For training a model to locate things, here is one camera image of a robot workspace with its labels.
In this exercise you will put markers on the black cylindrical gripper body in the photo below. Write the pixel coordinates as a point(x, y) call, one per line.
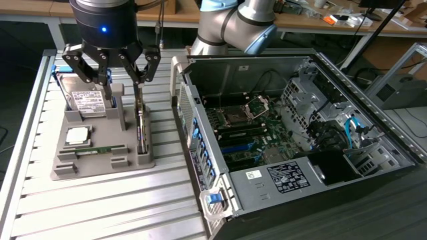
point(107, 25)

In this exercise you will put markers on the graphics card with black cooler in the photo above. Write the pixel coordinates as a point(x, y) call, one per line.
point(142, 130)

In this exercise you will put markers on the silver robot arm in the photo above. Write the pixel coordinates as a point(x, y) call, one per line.
point(240, 22)

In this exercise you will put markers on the brown cardboard box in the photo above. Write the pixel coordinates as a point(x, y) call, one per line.
point(170, 6)

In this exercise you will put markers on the wooden desk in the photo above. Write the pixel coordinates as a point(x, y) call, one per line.
point(33, 10)

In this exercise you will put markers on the thin socket locking lever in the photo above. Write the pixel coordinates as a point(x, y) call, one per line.
point(220, 102)

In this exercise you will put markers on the silver CPU chip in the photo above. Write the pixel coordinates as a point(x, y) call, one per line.
point(77, 136)

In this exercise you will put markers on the CPU socket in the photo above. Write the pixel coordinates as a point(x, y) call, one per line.
point(235, 116)

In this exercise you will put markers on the green RAM stick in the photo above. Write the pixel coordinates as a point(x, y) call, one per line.
point(96, 150)

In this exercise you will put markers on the grey plastic parts rack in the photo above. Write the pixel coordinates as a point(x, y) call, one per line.
point(100, 165)

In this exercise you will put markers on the blue expansion slot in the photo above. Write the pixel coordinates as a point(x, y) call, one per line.
point(236, 148)

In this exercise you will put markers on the perforated metal disk bay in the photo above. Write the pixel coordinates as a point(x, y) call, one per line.
point(300, 97)

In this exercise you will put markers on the green Dell motherboard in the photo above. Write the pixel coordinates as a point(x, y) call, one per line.
point(276, 135)

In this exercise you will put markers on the silver chipset heatsink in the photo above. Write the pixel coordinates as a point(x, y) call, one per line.
point(276, 155)

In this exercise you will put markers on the white cup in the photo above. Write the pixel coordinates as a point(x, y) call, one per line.
point(320, 3)

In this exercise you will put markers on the blue case latch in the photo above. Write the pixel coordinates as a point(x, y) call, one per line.
point(214, 199)

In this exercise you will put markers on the orange and black box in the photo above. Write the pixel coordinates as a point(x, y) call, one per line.
point(334, 20)

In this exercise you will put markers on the grey power supply unit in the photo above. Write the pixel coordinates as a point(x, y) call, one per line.
point(254, 190)

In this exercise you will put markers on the white box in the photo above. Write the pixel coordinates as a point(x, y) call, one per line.
point(362, 22)

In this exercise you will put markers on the black monitor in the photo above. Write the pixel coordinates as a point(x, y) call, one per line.
point(370, 3)

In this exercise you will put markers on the black stand pole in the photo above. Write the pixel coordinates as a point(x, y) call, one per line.
point(380, 27)

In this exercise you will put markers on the grey computer tower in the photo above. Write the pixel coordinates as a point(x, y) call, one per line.
point(400, 92)

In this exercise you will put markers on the slotted metal disk bay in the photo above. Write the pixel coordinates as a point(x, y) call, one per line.
point(367, 162)

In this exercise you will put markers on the open black PC case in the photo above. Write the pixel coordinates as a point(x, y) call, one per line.
point(300, 220)

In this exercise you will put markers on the hard disk in blue frame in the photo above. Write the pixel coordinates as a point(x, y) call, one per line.
point(87, 100)

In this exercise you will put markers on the aluminium profile frame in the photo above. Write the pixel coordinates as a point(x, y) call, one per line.
point(415, 50)

